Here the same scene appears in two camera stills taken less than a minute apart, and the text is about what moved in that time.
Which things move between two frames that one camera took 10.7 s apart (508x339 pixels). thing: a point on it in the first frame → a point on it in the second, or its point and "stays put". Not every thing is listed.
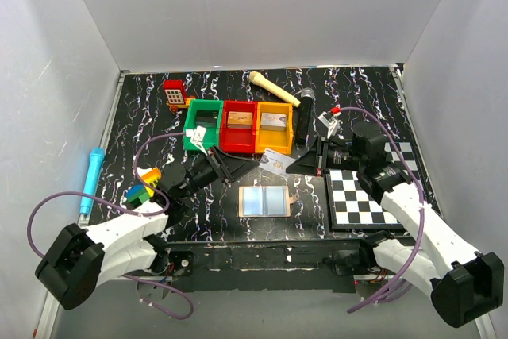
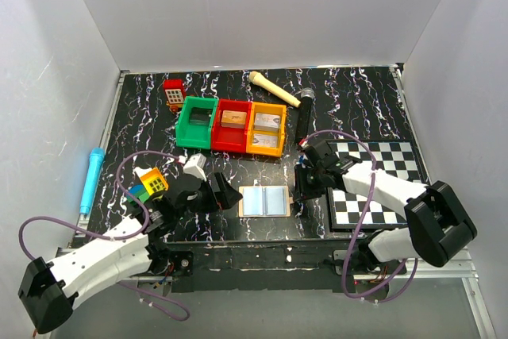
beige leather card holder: (265, 202) stays put
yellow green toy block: (137, 194) stays put
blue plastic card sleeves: (264, 201) stays put
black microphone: (305, 113) stays put
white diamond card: (275, 162) → (265, 140)
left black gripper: (221, 164) → (214, 190)
